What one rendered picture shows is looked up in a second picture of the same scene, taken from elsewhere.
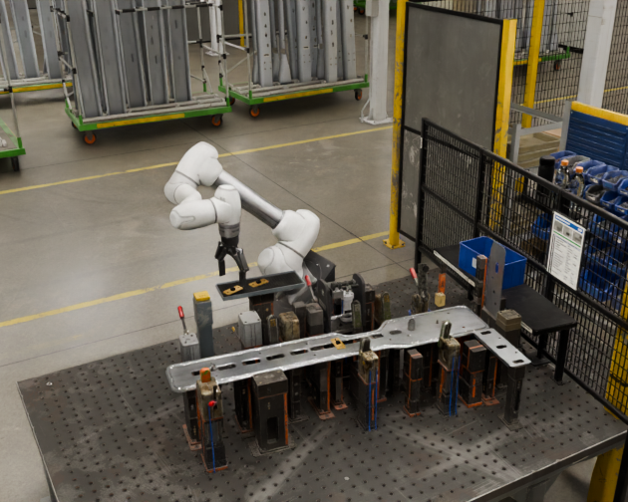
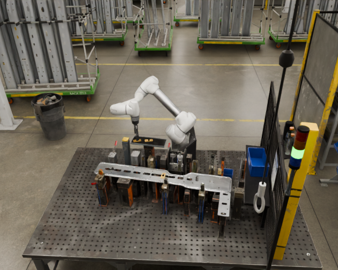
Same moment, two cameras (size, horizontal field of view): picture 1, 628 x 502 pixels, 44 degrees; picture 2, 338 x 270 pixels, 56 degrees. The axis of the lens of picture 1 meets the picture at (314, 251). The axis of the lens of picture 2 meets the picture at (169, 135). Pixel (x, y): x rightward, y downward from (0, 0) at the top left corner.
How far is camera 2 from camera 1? 170 cm
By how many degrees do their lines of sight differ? 30
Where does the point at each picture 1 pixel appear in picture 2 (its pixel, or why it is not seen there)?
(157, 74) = (236, 22)
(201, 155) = (149, 82)
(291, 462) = (126, 214)
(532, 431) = (225, 245)
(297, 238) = (182, 124)
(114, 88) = (215, 27)
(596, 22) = not seen: outside the picture
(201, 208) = (120, 107)
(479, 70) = (331, 58)
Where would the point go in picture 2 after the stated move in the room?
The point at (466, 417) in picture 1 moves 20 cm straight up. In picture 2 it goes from (205, 225) to (205, 210)
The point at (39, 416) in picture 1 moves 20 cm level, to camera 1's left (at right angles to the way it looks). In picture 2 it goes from (72, 162) to (61, 157)
